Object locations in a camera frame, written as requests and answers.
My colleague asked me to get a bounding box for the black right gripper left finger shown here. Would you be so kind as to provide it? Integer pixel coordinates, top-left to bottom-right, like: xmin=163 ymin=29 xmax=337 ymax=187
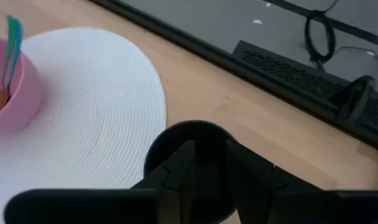
xmin=131 ymin=139 xmax=196 ymax=224

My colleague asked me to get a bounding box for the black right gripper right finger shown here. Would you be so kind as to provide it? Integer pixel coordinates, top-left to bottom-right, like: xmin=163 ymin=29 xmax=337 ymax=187
xmin=226 ymin=139 xmax=321 ymax=224

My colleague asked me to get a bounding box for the black cylindrical cup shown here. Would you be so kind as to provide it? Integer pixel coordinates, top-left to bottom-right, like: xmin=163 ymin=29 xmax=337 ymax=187
xmin=143 ymin=120 xmax=239 ymax=224

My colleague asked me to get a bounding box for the pink bowl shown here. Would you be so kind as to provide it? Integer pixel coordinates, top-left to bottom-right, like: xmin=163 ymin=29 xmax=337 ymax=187
xmin=0 ymin=37 xmax=44 ymax=137

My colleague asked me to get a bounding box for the fork with blue handle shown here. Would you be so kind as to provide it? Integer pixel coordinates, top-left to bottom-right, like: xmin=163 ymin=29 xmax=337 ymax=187
xmin=6 ymin=17 xmax=24 ymax=94

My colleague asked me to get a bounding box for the gold spoon with green handle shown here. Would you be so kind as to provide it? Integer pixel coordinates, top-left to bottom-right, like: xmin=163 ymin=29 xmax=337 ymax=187
xmin=0 ymin=14 xmax=18 ymax=119

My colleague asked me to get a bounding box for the black perforated box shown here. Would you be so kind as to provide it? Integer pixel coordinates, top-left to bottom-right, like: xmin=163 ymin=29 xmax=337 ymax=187
xmin=231 ymin=39 xmax=378 ymax=134

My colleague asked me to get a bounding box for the white round woven placemat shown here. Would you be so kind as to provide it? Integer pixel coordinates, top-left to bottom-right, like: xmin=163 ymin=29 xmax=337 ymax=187
xmin=0 ymin=27 xmax=168 ymax=224

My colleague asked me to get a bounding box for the black rounded clamp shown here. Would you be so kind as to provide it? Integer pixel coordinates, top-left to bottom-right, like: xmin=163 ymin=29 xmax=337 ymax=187
xmin=334 ymin=75 xmax=377 ymax=123

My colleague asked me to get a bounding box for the black metal table frame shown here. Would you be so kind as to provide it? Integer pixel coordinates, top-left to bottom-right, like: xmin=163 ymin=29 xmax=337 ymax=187
xmin=88 ymin=0 xmax=378 ymax=153

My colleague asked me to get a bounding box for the black coiled floor cable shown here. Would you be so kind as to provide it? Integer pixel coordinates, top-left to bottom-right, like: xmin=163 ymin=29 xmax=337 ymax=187
xmin=303 ymin=0 xmax=339 ymax=72

